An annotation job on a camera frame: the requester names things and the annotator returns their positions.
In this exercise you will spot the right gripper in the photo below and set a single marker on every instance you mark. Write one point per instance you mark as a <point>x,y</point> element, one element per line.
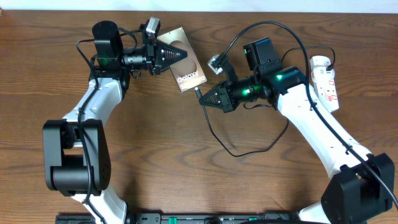
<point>227,102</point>

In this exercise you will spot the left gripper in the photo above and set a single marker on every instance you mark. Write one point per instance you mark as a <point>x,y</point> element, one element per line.
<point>154,58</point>

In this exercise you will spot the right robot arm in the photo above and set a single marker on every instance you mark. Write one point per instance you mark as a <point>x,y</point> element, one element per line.
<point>361,184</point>

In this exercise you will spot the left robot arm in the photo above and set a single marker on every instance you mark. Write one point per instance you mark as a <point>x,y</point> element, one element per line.
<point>76,158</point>

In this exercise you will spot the white power strip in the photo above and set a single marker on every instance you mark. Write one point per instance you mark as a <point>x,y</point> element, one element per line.
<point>322,75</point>

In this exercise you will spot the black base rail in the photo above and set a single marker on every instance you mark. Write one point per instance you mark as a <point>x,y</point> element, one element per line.
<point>156,218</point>

